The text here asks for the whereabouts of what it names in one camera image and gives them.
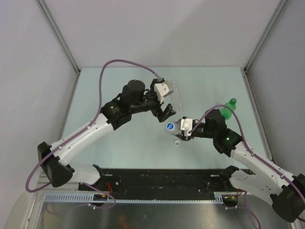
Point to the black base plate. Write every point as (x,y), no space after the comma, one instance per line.
(172,182)

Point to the left aluminium corner post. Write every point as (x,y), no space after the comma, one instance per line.
(57,34)

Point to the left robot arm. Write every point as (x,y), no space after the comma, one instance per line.
(135,98)

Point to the green bottle cap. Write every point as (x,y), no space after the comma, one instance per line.
(233,101)

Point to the clear plastic bottle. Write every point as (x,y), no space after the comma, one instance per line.
(177,131)
(176,97)

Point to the aluminium corner post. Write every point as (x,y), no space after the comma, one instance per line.
(277,14)
(57,34)

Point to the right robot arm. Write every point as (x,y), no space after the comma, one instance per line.
(281,189)

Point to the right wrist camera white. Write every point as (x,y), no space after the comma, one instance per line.
(186,126)

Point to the grey slotted cable duct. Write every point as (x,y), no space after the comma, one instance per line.
(100,198)

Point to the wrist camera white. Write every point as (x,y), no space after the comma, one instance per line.
(186,126)
(163,90)

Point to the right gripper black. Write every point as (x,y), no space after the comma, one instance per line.
(184,138)

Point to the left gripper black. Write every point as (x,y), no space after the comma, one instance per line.
(160,115)

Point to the right aluminium corner post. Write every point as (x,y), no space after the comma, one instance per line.
(277,14)

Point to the green plastic bottle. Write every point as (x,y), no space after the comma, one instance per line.
(226,111)

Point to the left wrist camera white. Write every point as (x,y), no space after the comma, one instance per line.
(163,90)

